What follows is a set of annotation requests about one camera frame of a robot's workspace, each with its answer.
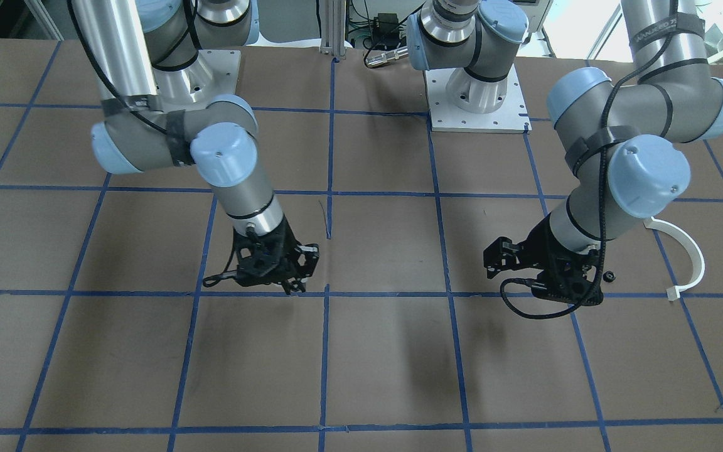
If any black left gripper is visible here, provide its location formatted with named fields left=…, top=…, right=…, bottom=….
left=484, top=215, right=603, bottom=306

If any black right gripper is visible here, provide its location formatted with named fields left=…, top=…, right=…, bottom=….
left=233, top=218, right=319, bottom=296

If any small black bearing gear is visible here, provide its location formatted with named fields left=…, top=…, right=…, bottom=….
left=602, top=270, right=616, bottom=283

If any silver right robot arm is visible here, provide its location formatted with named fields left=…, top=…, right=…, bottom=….
left=67, top=1, right=319, bottom=294

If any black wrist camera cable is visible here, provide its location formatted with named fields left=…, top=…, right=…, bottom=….
left=500, top=135, right=610, bottom=321

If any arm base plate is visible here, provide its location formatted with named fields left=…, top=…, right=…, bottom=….
left=424, top=67, right=532, bottom=134

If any white curved plastic bracket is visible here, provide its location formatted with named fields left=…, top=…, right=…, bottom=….
left=643, top=217, right=705, bottom=301

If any aluminium frame post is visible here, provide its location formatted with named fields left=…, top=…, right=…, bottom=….
left=316, top=0, right=347, bottom=61

